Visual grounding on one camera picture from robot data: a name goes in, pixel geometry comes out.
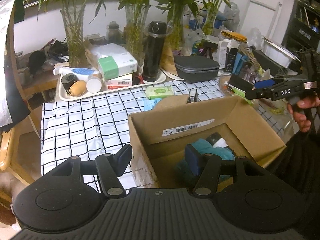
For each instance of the white and pink box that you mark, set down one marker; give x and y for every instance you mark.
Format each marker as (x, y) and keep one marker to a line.
(120, 81)

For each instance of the white plastic bag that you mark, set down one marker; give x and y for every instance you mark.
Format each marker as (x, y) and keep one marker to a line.
(193, 40)

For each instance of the white lidded jar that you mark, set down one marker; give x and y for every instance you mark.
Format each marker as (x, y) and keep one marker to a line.
(94, 84)

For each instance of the white carton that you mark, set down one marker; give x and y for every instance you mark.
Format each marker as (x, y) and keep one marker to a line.
(225, 52)

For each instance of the cardboard box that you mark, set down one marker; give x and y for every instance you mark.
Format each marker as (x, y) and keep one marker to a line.
(250, 120)

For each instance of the small black cylinder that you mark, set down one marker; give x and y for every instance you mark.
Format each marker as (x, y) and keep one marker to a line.
(136, 80)

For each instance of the brown paper bag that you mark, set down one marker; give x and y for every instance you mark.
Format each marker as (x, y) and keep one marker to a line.
(168, 57)

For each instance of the white plastic-wrapped pack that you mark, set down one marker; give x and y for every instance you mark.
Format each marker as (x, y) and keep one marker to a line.
(107, 49)

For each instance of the white and blue spray bottle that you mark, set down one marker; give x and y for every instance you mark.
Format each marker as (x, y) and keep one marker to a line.
(80, 71)

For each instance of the black and white cloth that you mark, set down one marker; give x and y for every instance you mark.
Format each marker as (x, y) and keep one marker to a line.
(217, 140)

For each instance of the blue packages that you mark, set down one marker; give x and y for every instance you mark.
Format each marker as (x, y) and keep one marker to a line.
(243, 62)

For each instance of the wooden side table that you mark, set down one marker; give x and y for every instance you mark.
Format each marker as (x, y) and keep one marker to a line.
(37, 80)

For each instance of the blue wet wipes pack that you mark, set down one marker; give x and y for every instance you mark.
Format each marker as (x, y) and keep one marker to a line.
(150, 103)

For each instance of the tan oval pouch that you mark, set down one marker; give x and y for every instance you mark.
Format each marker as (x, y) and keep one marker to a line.
(78, 88)

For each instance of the person's right forearm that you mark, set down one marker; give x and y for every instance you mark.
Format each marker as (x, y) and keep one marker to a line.
(300, 180)

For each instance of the grey zip case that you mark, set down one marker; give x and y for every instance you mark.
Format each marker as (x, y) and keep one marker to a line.
(197, 68)

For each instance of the cream plastic tray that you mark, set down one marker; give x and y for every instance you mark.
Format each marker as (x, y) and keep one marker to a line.
(82, 96)

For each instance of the teal cloth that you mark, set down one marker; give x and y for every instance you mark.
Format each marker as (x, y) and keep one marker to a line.
(225, 153)

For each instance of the wooden chair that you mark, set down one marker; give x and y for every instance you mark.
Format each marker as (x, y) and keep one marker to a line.
(15, 150)

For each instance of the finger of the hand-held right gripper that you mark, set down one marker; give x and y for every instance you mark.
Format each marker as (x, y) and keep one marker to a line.
(257, 94)
(265, 83)

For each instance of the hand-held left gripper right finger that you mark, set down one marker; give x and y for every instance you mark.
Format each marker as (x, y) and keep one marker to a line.
(192, 158)

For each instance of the black thermos bottle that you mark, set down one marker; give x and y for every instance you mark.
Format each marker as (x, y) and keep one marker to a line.
(153, 55)

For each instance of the clear bottle with dark cap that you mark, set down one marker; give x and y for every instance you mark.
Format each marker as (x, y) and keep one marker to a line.
(114, 32)

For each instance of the checked tablecloth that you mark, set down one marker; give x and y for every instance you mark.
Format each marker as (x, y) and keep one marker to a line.
(75, 125)

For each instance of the red flat packet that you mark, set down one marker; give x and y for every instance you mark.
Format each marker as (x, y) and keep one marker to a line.
(120, 87)

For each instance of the white plate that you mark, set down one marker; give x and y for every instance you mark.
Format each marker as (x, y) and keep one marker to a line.
(170, 73)

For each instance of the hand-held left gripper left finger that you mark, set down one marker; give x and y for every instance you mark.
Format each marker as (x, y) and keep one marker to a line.
(123, 155)

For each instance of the green and white tissue pack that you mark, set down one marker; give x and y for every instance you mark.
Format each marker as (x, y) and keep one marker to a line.
(117, 66)

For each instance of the small black tripod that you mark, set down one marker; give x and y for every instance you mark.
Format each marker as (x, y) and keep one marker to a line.
(209, 47)

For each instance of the green wet wipes pack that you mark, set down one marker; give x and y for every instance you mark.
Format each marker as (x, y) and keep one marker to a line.
(158, 92)

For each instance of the black storage shelf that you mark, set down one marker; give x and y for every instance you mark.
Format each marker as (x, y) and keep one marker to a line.
(305, 30)

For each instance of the person's right hand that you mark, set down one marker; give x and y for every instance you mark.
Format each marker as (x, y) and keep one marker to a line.
(298, 120)

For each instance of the white plastic container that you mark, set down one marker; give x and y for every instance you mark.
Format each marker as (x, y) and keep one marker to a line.
(277, 52)

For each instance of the black tape roll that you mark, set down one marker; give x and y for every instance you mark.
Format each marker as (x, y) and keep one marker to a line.
(68, 81)

